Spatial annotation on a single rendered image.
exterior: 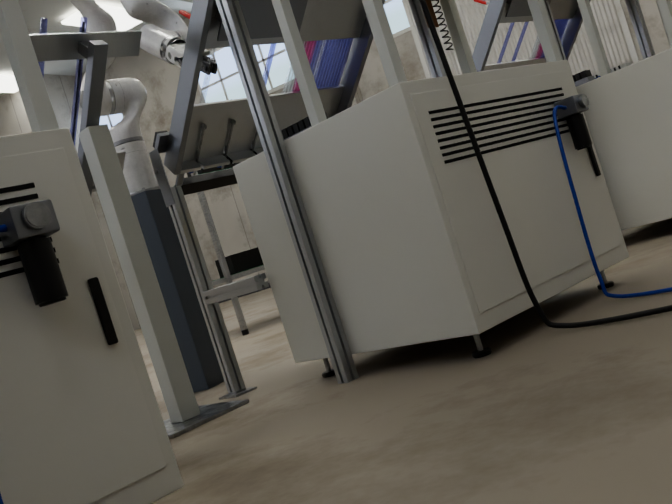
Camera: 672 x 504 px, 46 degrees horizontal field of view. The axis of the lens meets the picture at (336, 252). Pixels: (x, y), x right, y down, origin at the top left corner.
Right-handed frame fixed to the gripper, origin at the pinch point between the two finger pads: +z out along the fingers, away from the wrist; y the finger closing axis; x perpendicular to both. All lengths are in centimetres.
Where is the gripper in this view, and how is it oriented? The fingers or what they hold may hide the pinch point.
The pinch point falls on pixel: (208, 67)
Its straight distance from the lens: 238.4
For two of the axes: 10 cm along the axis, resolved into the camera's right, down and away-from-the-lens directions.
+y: 7.0, -2.3, 6.7
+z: 6.9, 4.3, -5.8
